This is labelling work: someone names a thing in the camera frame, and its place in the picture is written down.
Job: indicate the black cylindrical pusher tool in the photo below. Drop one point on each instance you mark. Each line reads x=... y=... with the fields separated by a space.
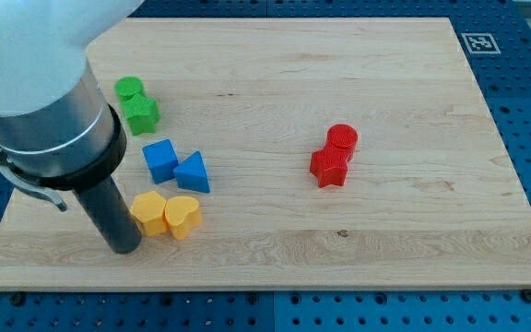
x=106 y=208

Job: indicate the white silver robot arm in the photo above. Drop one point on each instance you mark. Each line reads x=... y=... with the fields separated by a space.
x=57 y=131

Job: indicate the green star block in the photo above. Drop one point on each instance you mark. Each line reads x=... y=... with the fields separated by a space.
x=141 y=113

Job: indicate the red star block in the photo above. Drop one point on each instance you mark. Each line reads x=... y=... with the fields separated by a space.
x=330 y=166

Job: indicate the yellow hexagon block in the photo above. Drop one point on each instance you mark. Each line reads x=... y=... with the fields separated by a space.
x=148 y=210

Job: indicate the blue cube block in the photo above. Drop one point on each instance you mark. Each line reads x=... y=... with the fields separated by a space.
x=162 y=160

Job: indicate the yellow heart block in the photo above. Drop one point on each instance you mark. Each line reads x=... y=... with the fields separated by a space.
x=183 y=214

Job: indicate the blue triangle block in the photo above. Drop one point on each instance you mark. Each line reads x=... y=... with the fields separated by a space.
x=192 y=175

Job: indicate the green cylinder block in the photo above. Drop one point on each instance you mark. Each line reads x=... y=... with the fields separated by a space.
x=127 y=87

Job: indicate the wooden board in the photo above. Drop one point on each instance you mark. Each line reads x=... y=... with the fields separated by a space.
x=431 y=200

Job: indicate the red cylinder block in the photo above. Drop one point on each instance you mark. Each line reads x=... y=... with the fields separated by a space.
x=342 y=137

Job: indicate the white fiducial marker tag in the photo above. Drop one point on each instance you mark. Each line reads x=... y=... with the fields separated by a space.
x=480 y=43

